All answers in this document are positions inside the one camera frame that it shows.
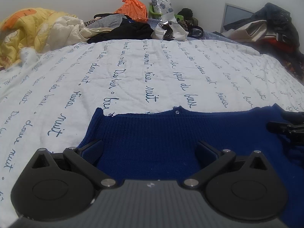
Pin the orange plastic bag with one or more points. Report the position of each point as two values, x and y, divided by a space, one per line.
135 9

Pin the blue knitted sweater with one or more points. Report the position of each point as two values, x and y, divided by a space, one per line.
162 146

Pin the clothes heap on chair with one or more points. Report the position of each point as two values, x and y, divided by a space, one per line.
271 24

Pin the cream white jacket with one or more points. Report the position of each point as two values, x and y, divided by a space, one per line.
68 30

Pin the yellow orange quilt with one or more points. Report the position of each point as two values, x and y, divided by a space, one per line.
28 27

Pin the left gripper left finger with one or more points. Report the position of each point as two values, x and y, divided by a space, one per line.
85 159

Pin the dark plush toy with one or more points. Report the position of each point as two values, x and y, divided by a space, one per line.
188 20

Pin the white blue floral bag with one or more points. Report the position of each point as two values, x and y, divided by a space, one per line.
160 7

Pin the grey framed panel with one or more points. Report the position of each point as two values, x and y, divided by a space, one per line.
234 13

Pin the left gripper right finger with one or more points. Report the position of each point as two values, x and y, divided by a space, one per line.
212 162

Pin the black clothes pile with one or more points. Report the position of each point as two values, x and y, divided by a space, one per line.
123 28

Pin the white bedsheet with blue script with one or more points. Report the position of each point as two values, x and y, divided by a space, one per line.
47 100

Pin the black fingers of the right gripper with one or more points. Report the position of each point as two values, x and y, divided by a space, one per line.
293 129

